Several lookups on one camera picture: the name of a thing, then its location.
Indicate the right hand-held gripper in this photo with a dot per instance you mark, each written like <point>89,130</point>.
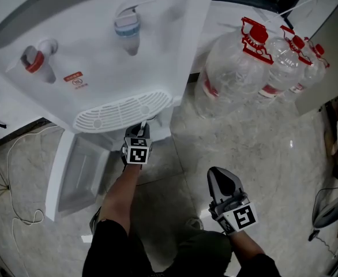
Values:
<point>241,216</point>

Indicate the grey floor fan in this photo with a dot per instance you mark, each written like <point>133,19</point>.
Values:
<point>333,209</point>

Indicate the grey metal cabinet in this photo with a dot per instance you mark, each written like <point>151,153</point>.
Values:
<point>330,53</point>

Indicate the person's black shirt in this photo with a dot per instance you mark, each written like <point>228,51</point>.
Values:
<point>114,250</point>

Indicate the grey sneaker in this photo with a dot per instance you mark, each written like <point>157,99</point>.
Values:
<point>194,224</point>
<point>94,221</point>

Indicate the white dispenser cabinet door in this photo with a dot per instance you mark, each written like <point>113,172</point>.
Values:
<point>79,172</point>

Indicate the person's olive trousers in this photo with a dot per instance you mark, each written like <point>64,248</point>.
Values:
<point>198,250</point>

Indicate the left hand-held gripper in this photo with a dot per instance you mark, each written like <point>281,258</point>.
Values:
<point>137,154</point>

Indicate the white drip tray grille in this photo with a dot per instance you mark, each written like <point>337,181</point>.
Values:
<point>123,111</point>

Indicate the person's left forearm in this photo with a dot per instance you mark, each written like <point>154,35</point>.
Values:
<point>120,195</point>

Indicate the white water dispenser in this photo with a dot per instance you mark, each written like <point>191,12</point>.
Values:
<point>94,39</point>

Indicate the person's right forearm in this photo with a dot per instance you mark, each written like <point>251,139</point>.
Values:
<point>245,244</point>

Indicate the clear water jug red cap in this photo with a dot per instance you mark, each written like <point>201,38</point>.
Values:
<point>232,76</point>
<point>284,65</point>
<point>313,71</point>

